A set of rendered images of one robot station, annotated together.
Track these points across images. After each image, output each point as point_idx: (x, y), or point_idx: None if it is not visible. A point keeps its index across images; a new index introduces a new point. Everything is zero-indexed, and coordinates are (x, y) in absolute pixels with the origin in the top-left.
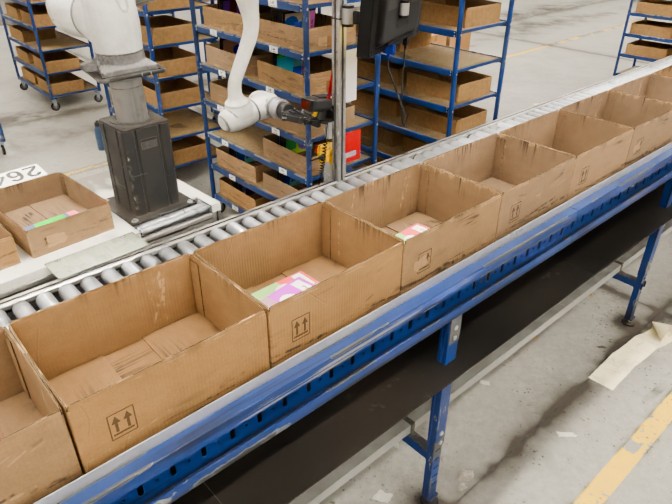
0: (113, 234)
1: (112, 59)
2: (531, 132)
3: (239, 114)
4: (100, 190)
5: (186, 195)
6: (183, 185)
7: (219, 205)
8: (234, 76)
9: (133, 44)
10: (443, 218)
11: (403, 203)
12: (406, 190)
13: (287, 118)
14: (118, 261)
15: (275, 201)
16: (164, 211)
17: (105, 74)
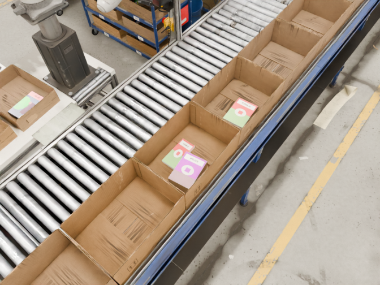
0: (61, 105)
1: (34, 5)
2: (292, 7)
3: (110, 1)
4: (38, 68)
5: (92, 65)
6: (87, 56)
7: (114, 71)
8: None
9: None
10: (250, 83)
11: (227, 78)
12: (229, 72)
13: (141, 1)
14: (72, 126)
15: (146, 64)
16: (85, 82)
17: (33, 18)
